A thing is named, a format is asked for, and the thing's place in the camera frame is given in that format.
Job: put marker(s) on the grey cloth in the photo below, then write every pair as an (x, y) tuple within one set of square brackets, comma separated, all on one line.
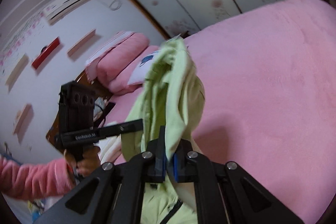
[(101, 104)]

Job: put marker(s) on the green and black hooded jacket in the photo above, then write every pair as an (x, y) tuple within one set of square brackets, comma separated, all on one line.
[(168, 87)]

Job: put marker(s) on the white folded towel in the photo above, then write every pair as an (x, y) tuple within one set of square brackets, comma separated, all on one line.
[(110, 150)]

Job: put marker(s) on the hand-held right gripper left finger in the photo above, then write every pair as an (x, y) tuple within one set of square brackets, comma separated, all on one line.
[(164, 169)]

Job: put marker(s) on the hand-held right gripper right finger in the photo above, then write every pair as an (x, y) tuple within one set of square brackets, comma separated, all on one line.
[(176, 171)]

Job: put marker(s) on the white air conditioner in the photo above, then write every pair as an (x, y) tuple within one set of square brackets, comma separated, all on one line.
[(68, 3)]

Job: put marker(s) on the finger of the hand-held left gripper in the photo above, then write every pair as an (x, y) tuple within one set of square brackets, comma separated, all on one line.
[(123, 128)]

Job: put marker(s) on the red wall shelf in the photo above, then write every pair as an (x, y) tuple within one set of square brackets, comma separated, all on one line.
[(46, 54)]

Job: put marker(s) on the pale wall shelf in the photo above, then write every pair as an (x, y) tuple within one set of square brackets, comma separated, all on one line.
[(23, 119), (84, 41), (17, 73)]

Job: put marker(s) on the white printed storage box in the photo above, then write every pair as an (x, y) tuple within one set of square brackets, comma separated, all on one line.
[(36, 207)]

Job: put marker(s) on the pink lace-trimmed pillow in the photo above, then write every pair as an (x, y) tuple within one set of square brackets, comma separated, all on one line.
[(110, 47)]

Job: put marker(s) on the wooden headboard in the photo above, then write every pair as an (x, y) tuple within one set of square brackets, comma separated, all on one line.
[(103, 90)]

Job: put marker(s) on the white air conditioner pipe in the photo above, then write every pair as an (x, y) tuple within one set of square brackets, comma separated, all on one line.
[(110, 5)]

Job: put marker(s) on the person's left forearm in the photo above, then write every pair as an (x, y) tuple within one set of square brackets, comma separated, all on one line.
[(31, 176)]

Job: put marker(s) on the white printed pillow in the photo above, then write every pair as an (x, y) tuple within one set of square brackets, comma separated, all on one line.
[(139, 74)]

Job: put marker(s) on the black cloth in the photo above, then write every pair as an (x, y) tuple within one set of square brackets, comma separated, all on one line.
[(110, 107)]

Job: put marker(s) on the pink folded quilt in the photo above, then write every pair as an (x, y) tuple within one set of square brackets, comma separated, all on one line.
[(118, 66)]

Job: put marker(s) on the bed with pink sheet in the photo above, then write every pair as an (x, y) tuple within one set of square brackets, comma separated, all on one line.
[(262, 82)]

